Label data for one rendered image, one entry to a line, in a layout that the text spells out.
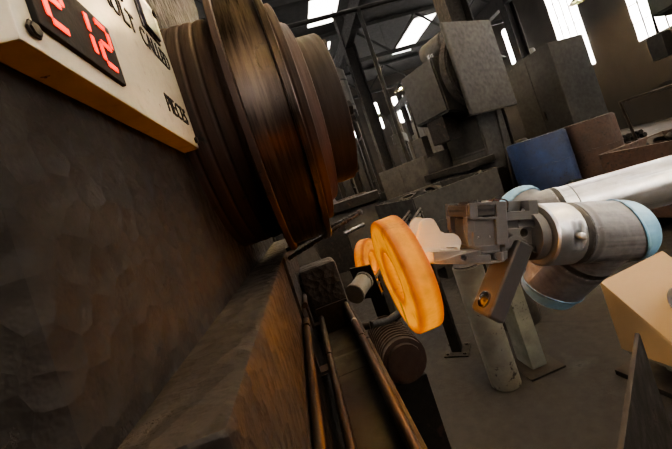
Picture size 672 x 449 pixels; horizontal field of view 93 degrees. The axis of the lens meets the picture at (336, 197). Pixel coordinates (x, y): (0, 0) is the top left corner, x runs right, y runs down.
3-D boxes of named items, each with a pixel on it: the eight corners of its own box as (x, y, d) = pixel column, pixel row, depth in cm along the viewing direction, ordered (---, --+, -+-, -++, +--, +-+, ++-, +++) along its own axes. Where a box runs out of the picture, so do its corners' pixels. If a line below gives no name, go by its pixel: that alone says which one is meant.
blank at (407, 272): (392, 233, 36) (420, 222, 36) (361, 216, 51) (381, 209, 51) (433, 358, 37) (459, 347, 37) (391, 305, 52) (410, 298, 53)
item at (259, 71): (297, 271, 38) (173, -102, 38) (297, 237, 85) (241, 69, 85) (348, 253, 39) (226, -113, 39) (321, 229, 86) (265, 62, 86)
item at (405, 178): (421, 226, 553) (401, 166, 553) (473, 221, 455) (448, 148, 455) (398, 237, 528) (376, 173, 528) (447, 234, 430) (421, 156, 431)
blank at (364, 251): (373, 295, 108) (382, 293, 106) (350, 269, 99) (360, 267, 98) (377, 257, 119) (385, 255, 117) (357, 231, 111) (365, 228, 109)
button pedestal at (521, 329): (536, 385, 126) (486, 236, 126) (498, 357, 149) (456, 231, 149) (571, 370, 128) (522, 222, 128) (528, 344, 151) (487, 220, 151)
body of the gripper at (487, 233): (439, 204, 49) (513, 200, 50) (443, 260, 49) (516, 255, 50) (465, 203, 42) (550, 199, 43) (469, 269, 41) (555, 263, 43)
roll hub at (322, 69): (341, 177, 49) (283, 3, 49) (326, 189, 77) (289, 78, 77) (375, 166, 50) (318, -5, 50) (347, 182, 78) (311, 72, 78)
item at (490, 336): (502, 396, 126) (460, 270, 126) (484, 380, 138) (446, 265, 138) (528, 384, 127) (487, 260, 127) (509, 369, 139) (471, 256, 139)
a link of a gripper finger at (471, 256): (423, 247, 45) (482, 243, 46) (424, 260, 45) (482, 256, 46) (437, 251, 40) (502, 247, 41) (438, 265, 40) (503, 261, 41)
